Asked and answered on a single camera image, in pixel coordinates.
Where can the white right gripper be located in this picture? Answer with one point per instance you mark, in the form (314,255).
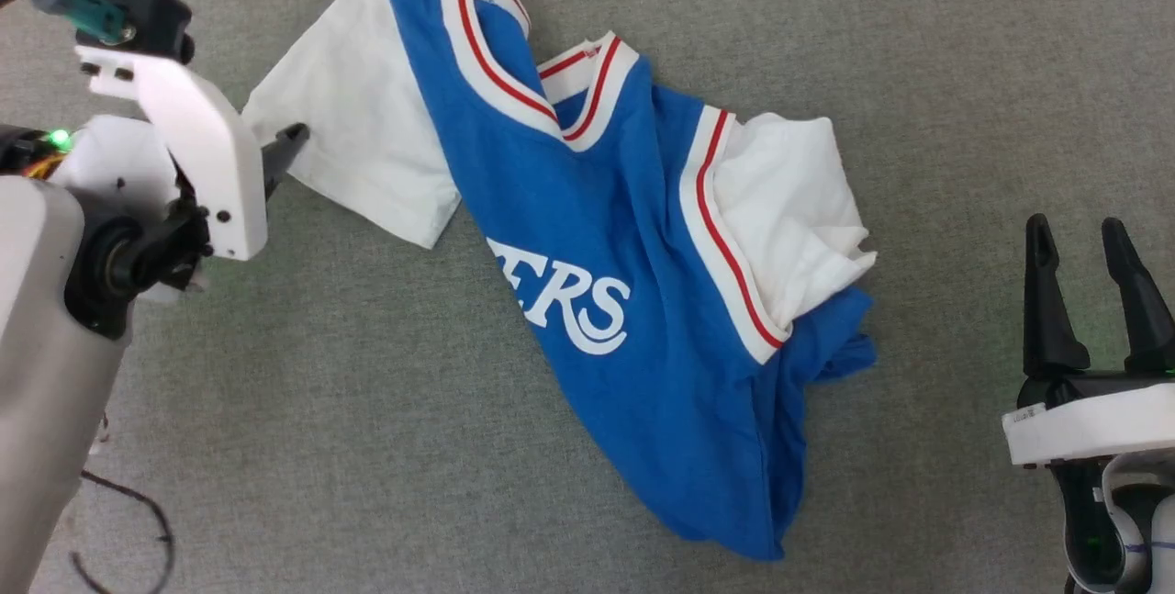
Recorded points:
(1092,424)

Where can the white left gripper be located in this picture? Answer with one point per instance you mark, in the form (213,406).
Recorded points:
(207,162)

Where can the blue and white basketball jersey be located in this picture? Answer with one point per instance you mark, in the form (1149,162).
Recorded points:
(624,208)

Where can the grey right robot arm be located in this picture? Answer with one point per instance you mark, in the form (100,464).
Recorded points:
(1102,530)

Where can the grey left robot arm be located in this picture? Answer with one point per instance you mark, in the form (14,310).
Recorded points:
(37,392)

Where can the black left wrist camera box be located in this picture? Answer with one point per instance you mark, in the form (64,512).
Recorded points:
(151,16)

